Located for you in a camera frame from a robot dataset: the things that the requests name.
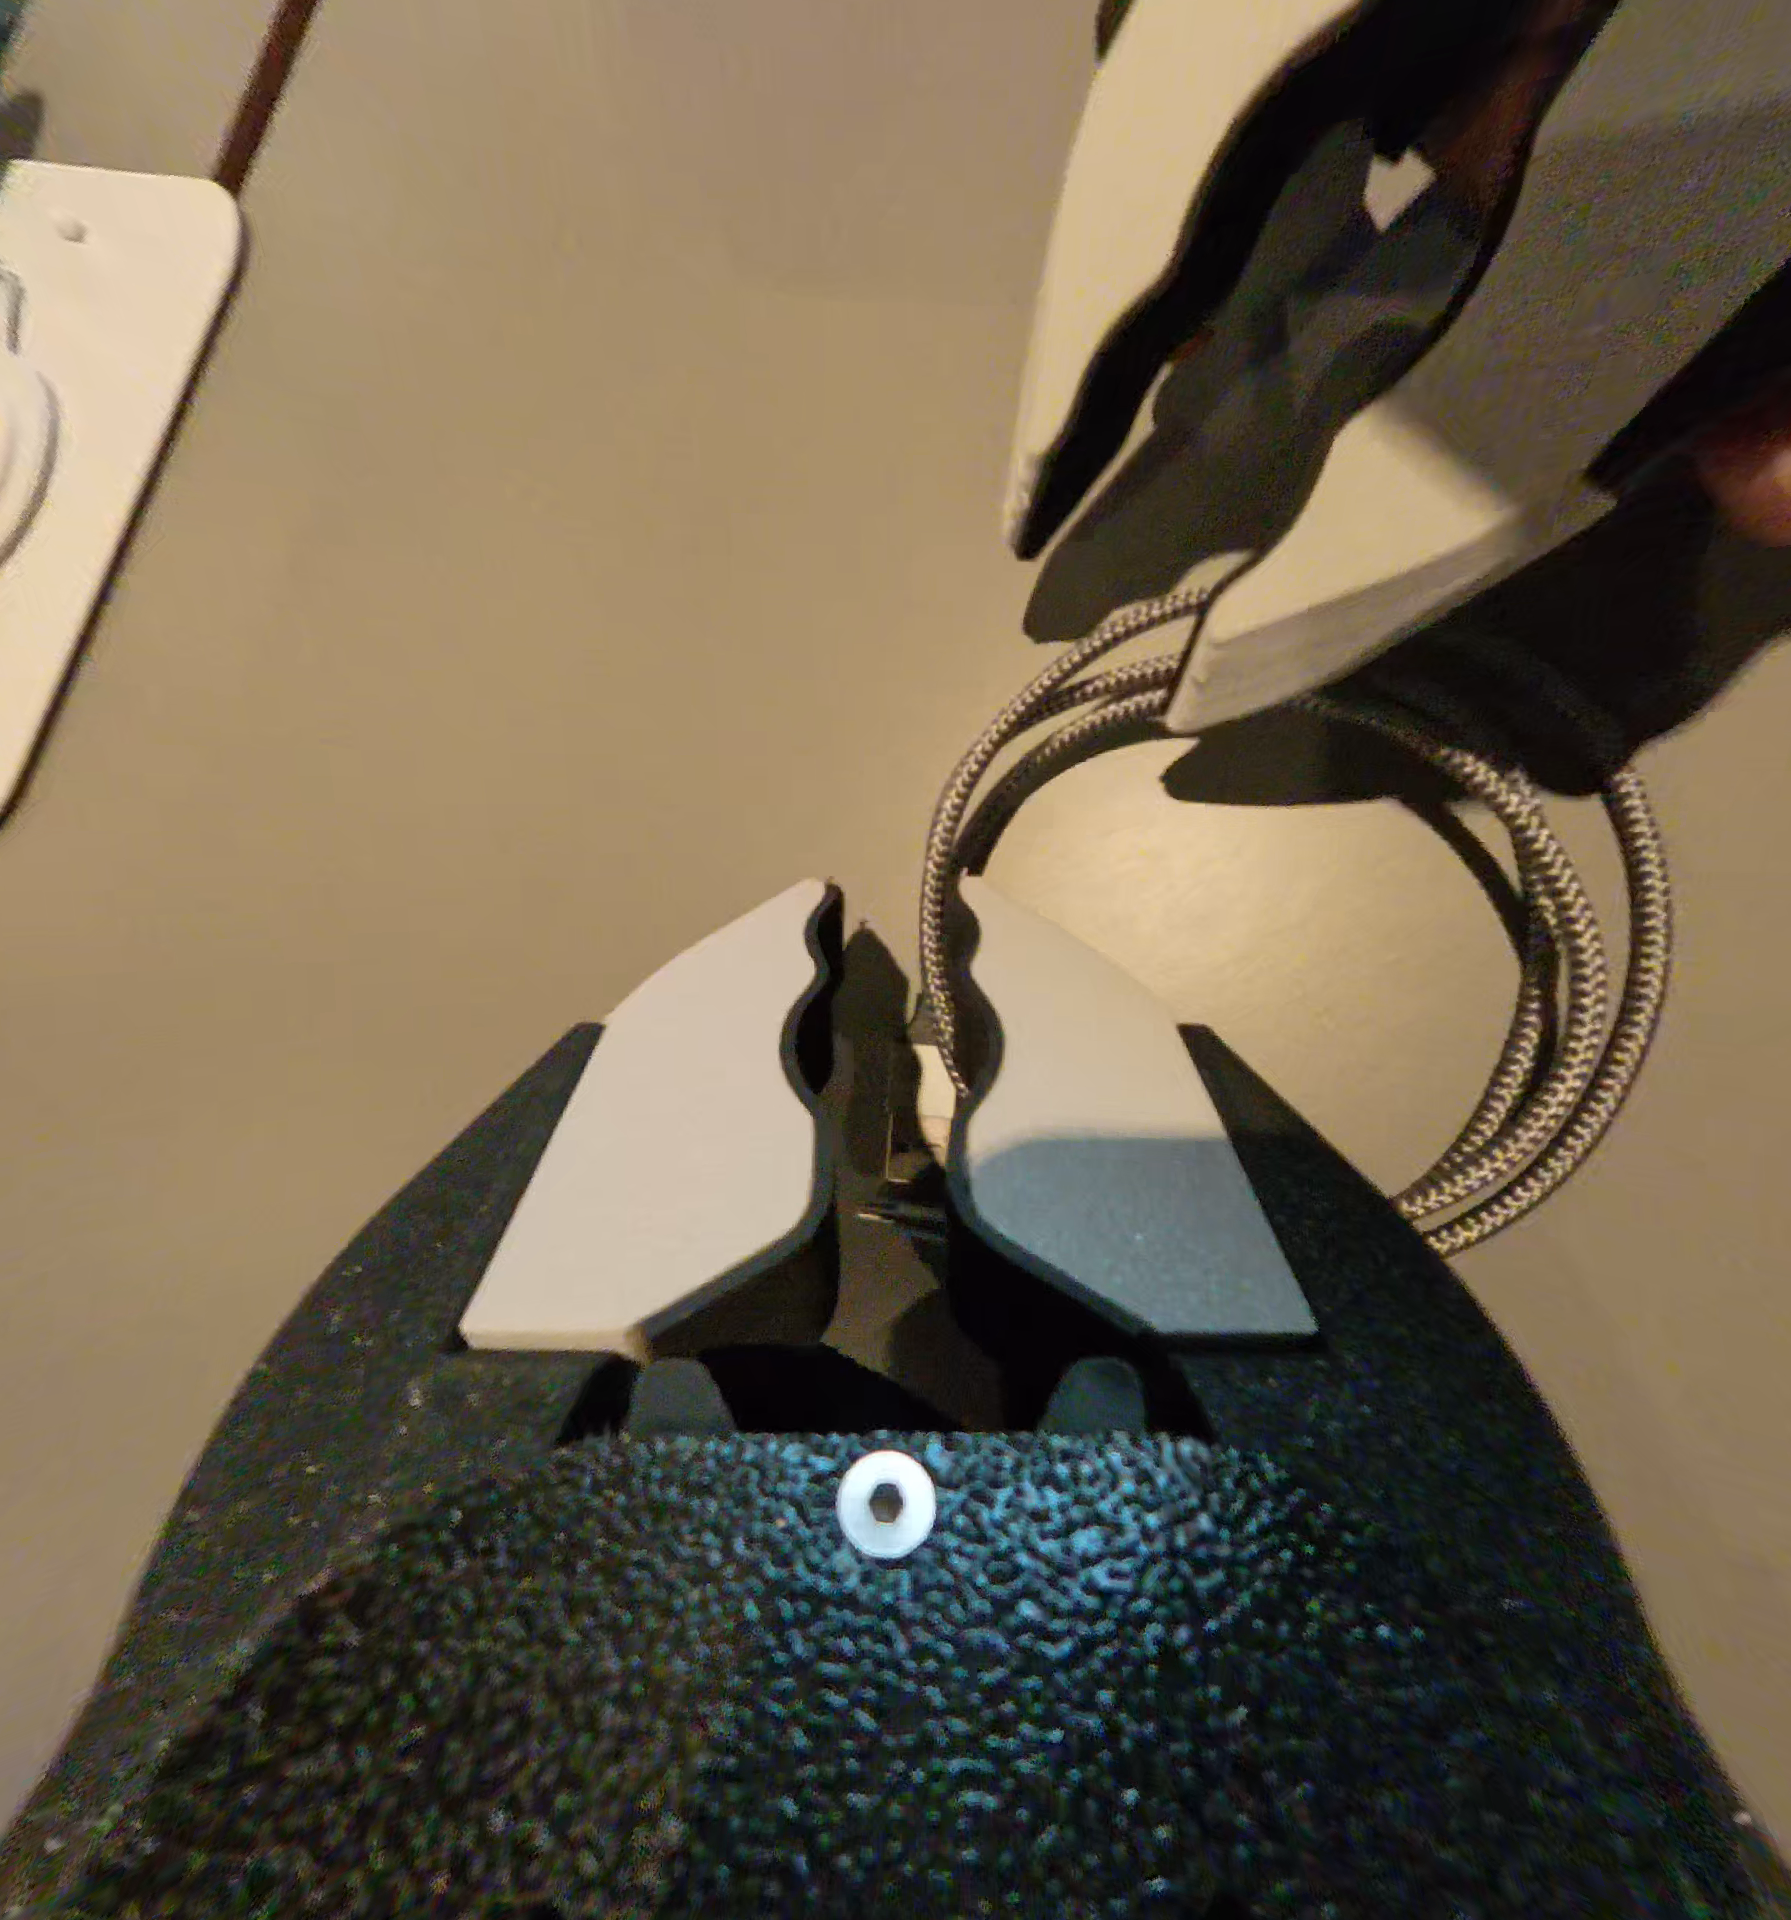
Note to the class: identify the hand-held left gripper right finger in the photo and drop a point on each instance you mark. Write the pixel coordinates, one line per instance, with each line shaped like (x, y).
(1102, 1079)

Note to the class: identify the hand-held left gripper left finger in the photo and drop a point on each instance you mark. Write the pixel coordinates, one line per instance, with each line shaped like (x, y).
(643, 1170)

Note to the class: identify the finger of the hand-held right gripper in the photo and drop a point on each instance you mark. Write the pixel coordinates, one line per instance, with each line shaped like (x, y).
(1660, 228)
(1086, 228)

